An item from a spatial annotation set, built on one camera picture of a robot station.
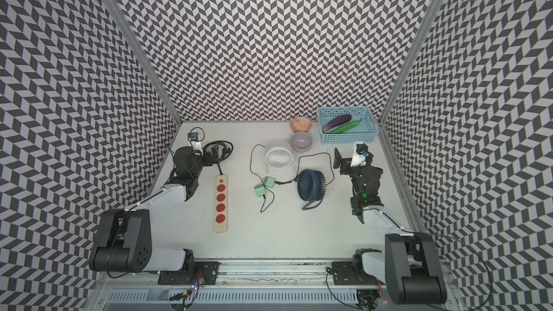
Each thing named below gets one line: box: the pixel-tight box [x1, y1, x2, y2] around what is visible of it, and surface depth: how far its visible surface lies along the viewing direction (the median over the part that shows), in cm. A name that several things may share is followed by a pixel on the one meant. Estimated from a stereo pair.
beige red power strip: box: [213, 174, 229, 234], surface depth 88 cm
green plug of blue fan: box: [264, 176, 276, 188], surface depth 96 cm
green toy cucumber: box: [330, 118, 363, 134], surface depth 113 cm
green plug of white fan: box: [254, 182, 266, 198], surface depth 93 cm
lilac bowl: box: [290, 131, 314, 153], surface depth 109 cm
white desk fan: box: [263, 140, 295, 174], surface depth 96 cm
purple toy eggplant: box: [321, 114, 353, 132], surface depth 117 cm
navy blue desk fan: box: [296, 168, 327, 211], surface depth 86 cm
